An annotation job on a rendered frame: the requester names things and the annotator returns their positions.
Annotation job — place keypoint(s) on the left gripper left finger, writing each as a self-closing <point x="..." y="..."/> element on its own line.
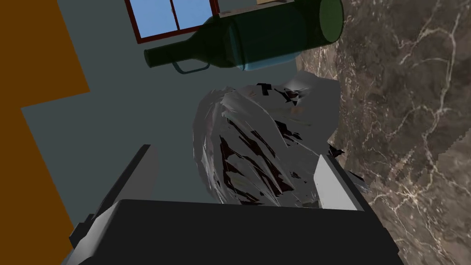
<point x="134" y="176"/>

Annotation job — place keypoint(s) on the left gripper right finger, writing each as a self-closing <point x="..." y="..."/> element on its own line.
<point x="333" y="186"/>

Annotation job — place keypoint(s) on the crumpled grey foil bag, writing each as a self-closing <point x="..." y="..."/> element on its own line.
<point x="265" y="147"/>

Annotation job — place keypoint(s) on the blue mug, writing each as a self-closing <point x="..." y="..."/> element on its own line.
<point x="235" y="62"/>

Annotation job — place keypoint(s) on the red framed window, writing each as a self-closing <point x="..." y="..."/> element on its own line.
<point x="171" y="16"/>

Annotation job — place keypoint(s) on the dark green glass bottle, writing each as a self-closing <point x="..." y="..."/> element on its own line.
<point x="257" y="35"/>

